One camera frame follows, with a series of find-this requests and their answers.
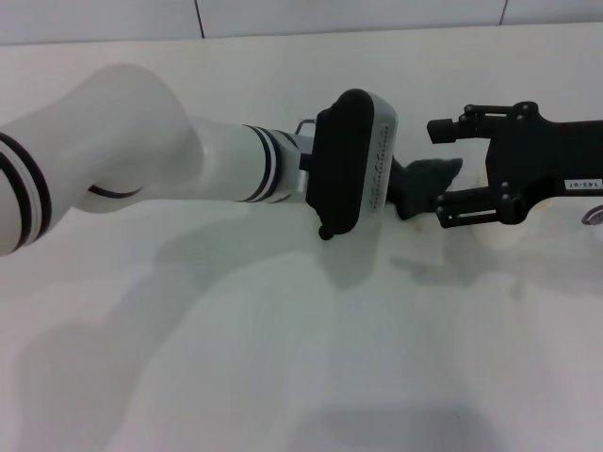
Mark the silver black wrist camera box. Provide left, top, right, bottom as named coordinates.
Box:
left=303, top=88, right=398, bottom=242

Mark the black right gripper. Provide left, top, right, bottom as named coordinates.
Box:
left=426, top=101, right=603, bottom=230

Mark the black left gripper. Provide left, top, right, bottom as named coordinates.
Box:
left=387, top=156, right=410, bottom=207

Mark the dark blue rag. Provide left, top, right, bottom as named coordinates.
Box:
left=398, top=156, right=464, bottom=221

